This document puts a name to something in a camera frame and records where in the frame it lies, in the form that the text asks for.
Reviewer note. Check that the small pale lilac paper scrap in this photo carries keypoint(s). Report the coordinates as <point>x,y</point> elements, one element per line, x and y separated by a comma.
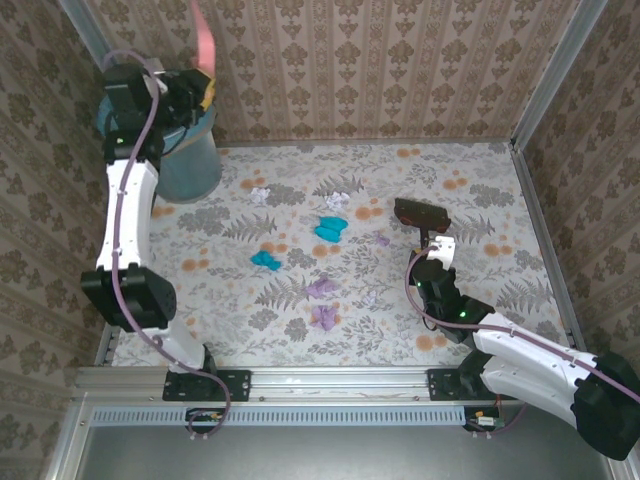
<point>370,299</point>

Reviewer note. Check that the blue-grey ribbed waste bin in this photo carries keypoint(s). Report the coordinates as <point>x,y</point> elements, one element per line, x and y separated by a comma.
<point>190,170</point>

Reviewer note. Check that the floral print tablecloth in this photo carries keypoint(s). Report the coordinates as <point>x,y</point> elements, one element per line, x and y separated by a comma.
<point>350,345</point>

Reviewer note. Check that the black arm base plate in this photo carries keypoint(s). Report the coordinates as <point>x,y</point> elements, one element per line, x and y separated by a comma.
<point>235,385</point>
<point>442,385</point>

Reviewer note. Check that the small teal paper scrap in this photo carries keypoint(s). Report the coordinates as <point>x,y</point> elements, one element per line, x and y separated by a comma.
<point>264,260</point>

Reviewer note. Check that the aluminium side rail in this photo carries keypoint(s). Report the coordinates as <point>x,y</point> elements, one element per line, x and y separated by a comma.
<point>107,350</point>
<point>547,250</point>

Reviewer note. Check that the aluminium lower frame bar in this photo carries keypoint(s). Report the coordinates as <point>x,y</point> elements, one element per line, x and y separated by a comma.
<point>70,440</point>

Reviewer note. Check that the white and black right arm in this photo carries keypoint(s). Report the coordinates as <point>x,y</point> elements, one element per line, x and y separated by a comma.
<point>525,395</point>

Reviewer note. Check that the long aluminium base rail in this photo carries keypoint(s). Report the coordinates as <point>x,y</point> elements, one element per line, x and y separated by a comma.
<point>325,382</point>

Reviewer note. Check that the white paper scrap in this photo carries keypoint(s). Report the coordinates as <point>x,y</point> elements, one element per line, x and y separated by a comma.
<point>337,200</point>
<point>260,195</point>

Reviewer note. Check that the small purple paper scrap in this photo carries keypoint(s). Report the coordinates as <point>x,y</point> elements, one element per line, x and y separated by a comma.
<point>382,240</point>

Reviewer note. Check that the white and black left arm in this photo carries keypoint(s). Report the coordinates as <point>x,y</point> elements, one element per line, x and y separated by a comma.
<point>135,215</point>

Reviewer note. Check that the aluminium frame post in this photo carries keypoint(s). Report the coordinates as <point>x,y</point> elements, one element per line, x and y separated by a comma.
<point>82,25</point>
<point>552,75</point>

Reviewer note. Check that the pink plastic dustpan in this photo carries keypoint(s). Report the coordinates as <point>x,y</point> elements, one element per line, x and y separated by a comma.
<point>204,40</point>

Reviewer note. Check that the dark brown hand brush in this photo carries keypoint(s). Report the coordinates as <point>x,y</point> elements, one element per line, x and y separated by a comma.
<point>422,212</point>

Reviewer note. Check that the large teal paper scrap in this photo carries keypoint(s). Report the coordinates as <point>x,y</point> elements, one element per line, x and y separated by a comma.
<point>330,229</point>

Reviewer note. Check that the small circuit board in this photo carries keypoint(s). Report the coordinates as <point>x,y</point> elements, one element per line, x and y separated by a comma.
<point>484,421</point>
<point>206,417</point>

